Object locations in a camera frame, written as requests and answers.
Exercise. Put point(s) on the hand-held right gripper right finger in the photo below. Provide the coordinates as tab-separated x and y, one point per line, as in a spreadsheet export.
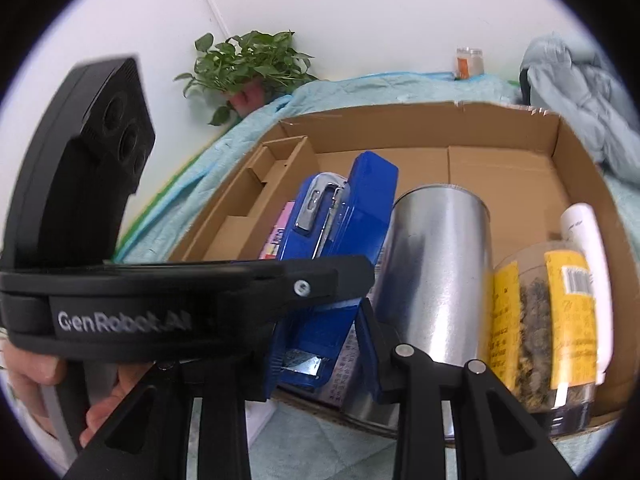
371	360

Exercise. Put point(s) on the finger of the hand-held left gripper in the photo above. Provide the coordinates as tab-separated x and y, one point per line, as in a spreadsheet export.
325	280

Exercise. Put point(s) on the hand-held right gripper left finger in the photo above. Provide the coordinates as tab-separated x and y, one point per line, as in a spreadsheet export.
225	380

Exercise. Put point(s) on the blue stapler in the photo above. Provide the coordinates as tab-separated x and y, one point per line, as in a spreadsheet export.
365	200

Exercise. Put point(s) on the silver metal can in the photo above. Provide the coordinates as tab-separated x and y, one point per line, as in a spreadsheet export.
435	285

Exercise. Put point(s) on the clear jar with yellow label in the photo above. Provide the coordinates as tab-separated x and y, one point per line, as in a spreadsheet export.
565	320

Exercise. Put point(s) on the brown cardboard box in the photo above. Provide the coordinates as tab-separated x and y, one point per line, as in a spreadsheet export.
500	185

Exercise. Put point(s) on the white plastic bottle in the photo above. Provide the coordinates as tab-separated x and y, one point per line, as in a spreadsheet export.
590	250

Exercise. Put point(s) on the person's left hand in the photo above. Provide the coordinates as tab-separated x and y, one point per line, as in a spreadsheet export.
107	400

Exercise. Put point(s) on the colourful printed toy box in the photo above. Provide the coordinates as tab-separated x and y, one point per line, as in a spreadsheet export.
280	235

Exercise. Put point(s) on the potted green plant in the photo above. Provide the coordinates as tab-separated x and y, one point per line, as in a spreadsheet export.
250	60

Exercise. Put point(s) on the small orange jar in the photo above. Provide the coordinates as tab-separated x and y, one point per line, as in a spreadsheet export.
469	64

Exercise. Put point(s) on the light blue padded quilt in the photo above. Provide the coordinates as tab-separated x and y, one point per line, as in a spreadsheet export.
580	105

